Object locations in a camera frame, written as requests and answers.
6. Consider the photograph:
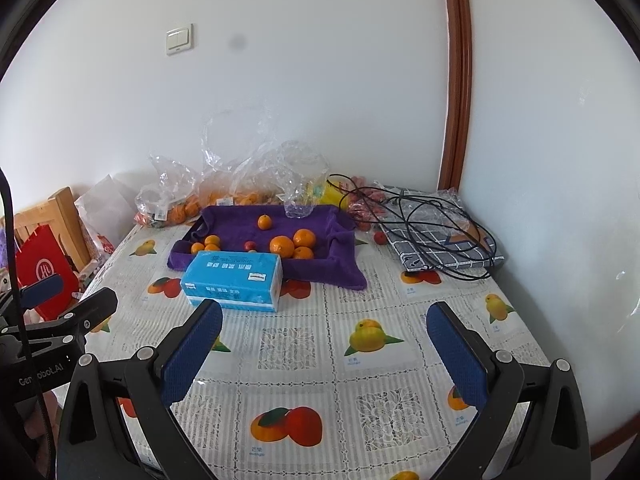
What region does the red paper bag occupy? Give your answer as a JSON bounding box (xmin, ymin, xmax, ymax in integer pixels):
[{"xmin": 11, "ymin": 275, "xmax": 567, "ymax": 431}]
[{"xmin": 14, "ymin": 225, "xmax": 83, "ymax": 321}]

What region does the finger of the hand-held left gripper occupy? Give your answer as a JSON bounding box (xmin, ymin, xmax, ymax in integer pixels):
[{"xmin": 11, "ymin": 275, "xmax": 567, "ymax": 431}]
[
  {"xmin": 50, "ymin": 286, "xmax": 119, "ymax": 348},
  {"xmin": 17, "ymin": 274, "xmax": 65, "ymax": 308}
]

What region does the white plastic bag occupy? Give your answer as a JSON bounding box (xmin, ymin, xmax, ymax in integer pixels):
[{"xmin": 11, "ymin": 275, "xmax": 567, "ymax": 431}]
[{"xmin": 75, "ymin": 174, "xmax": 136, "ymax": 261}]

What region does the bag of red fruits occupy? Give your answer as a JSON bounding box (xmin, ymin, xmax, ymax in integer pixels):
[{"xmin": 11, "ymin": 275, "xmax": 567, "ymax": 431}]
[{"xmin": 345, "ymin": 175, "xmax": 401, "ymax": 233}]

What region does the yellow packet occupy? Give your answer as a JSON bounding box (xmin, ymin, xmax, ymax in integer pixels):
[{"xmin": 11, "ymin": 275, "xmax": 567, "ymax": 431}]
[{"xmin": 320, "ymin": 180, "xmax": 351, "ymax": 206}]

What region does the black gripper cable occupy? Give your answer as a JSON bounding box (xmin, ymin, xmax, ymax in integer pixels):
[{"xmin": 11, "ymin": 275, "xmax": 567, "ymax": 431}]
[{"xmin": 0, "ymin": 167, "xmax": 61, "ymax": 480}]

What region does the tall clear bag of tangerines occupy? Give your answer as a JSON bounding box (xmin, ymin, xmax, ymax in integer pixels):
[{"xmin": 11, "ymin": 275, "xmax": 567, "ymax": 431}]
[{"xmin": 200, "ymin": 107, "xmax": 286, "ymax": 208}]

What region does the brown wooden door frame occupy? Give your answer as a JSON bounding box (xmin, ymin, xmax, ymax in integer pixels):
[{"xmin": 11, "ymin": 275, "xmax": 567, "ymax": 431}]
[{"xmin": 440, "ymin": 0, "xmax": 473, "ymax": 188}]

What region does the checked cloth in plastic wrap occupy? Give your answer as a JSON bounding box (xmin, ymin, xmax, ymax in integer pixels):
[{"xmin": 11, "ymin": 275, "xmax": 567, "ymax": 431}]
[{"xmin": 377, "ymin": 186, "xmax": 506, "ymax": 273}]

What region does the blue tissue pack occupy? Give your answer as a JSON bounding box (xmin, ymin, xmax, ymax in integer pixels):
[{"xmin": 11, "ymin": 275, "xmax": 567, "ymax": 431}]
[{"xmin": 180, "ymin": 250, "xmax": 284, "ymax": 313}]

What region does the crumpled clear plastic bag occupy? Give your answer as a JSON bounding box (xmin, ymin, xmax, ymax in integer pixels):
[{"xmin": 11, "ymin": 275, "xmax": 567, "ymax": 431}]
[{"xmin": 272, "ymin": 140, "xmax": 331, "ymax": 220}]

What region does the purple towel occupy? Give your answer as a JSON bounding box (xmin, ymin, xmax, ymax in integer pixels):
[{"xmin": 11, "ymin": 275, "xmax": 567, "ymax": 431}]
[{"xmin": 167, "ymin": 204, "xmax": 368, "ymax": 291}]

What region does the white light switch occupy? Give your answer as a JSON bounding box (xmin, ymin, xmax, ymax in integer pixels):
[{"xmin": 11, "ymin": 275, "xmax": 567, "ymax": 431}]
[{"xmin": 165, "ymin": 23, "xmax": 194, "ymax": 56}]

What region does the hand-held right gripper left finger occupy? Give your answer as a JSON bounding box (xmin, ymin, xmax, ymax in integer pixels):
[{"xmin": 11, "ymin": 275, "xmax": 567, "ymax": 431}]
[{"xmin": 57, "ymin": 299, "xmax": 224, "ymax": 480}]

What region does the coiled black cable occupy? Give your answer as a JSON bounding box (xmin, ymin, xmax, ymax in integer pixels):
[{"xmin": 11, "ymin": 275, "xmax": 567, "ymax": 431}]
[{"xmin": 327, "ymin": 174, "xmax": 498, "ymax": 280}]

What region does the clear bag with labelled tangerines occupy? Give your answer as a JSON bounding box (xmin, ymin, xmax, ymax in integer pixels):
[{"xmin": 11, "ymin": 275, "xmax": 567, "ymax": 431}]
[{"xmin": 135, "ymin": 155, "xmax": 203, "ymax": 228}]

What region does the wooden chair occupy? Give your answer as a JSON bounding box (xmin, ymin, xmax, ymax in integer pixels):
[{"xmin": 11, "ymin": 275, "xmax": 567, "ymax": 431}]
[{"xmin": 12, "ymin": 186, "xmax": 96, "ymax": 281}]

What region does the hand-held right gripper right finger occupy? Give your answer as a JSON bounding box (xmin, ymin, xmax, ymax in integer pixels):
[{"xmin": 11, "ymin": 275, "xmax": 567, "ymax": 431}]
[{"xmin": 426, "ymin": 302, "xmax": 592, "ymax": 480}]

